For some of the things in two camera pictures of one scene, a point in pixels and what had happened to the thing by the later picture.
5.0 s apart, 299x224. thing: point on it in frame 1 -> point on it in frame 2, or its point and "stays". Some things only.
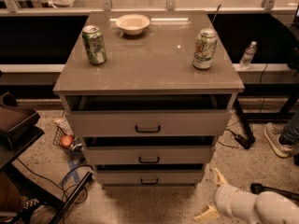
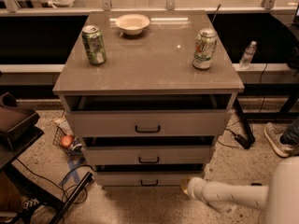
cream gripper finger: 222,180 -> 185,185
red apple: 66,140 stays
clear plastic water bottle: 247,57 stays
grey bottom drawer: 149,177 stays
